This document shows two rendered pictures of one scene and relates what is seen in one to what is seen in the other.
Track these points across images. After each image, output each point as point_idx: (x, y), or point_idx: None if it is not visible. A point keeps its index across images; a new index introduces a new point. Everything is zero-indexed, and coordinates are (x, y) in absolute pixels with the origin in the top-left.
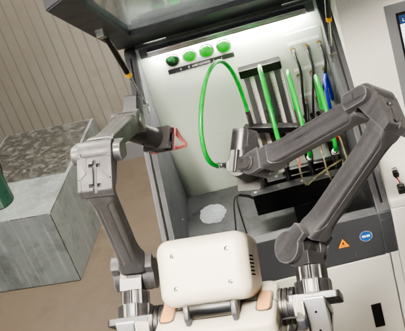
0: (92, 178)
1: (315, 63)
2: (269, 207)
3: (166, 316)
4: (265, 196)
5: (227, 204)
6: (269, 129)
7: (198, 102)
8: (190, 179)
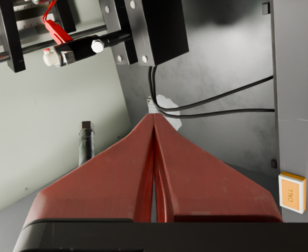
0: None
1: None
2: (176, 27)
3: None
4: (154, 36)
5: (147, 88)
6: (6, 19)
7: None
8: (109, 135)
